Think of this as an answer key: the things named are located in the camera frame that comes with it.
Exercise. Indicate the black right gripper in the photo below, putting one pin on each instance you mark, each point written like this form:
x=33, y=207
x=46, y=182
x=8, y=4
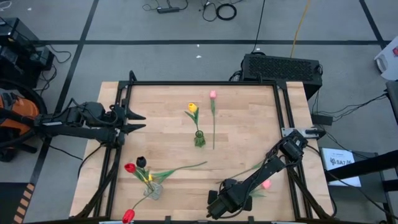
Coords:
x=228, y=199

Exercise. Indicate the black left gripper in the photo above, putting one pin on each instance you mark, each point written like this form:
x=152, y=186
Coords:
x=119, y=115

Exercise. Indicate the black artificial tulip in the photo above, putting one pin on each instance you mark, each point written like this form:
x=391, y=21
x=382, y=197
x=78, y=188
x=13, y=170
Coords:
x=141, y=161

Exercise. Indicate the pink tulip spread leaves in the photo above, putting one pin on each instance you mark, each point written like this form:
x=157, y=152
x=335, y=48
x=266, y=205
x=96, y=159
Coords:
x=266, y=184

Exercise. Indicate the red tulip with leaves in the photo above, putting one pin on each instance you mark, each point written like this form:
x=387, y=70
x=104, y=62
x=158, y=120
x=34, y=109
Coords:
x=130, y=168

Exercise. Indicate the green stem without bloom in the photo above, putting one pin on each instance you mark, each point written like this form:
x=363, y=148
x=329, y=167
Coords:
x=259, y=165

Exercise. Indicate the yellow artificial tulip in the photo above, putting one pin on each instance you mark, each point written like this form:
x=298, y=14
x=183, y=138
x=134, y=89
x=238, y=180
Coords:
x=168, y=172
x=192, y=107

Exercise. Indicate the pink tulip narrow leaves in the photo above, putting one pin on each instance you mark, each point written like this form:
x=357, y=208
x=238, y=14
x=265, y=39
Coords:
x=213, y=94

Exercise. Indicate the red tulip bare stem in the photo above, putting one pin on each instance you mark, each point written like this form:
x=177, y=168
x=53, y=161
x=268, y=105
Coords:
x=128, y=216

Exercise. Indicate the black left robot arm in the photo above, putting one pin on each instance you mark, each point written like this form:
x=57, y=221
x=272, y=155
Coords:
x=77, y=132

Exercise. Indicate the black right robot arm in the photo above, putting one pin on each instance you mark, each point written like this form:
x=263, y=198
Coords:
x=267, y=169

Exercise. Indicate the green glass vase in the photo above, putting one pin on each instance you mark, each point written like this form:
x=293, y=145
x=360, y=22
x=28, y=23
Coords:
x=199, y=141

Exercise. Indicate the clear glass vase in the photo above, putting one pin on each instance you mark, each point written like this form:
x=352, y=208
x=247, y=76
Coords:
x=157, y=193

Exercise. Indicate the small black electronics box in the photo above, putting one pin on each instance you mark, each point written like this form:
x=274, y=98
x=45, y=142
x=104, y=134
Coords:
x=43, y=59

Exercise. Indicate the orange vacuum cleaner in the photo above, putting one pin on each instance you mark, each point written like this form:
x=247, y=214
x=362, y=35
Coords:
x=6, y=83
x=18, y=112

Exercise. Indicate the black power strip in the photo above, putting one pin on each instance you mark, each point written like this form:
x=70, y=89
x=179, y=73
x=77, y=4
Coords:
x=168, y=10

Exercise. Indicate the white paper sign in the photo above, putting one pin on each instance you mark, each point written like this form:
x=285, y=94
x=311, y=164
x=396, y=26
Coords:
x=342, y=161

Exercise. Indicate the black power adapter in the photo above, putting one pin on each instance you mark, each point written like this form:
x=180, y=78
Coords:
x=321, y=119

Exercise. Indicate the black computer case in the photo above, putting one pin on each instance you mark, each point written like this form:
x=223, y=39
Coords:
x=280, y=70

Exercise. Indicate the black metal side stand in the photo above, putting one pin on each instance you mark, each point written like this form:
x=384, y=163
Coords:
x=373, y=193

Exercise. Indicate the large black electronics box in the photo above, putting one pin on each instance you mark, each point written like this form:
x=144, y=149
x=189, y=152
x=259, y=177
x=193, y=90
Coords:
x=15, y=34

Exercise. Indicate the dark grey box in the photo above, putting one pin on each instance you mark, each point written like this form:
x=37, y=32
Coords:
x=393, y=99

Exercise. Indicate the white plastic object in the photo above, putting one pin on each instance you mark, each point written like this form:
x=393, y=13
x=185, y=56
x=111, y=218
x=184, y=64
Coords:
x=388, y=65

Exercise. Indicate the black aluminium table frame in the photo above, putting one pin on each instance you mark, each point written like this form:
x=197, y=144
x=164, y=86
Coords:
x=202, y=83

